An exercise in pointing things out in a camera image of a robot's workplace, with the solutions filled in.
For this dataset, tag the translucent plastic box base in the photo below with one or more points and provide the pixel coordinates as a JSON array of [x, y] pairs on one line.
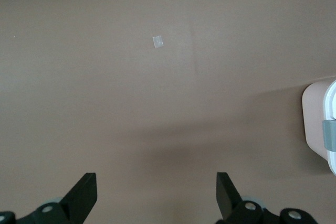
[[312, 119]]

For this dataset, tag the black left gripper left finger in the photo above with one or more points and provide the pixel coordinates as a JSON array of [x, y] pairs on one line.
[[78, 203]]

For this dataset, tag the white plastic box lid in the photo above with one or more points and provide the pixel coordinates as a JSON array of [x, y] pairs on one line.
[[331, 100]]

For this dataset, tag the brown table cover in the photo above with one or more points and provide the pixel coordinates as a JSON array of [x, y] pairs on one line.
[[105, 90]]

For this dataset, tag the small clear tape piece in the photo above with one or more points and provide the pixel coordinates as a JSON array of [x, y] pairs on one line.
[[158, 42]]

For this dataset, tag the grey box latch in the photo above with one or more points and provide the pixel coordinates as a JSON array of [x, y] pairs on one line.
[[329, 136]]

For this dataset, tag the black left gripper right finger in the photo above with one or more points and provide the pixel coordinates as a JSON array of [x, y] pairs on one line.
[[228, 197]]

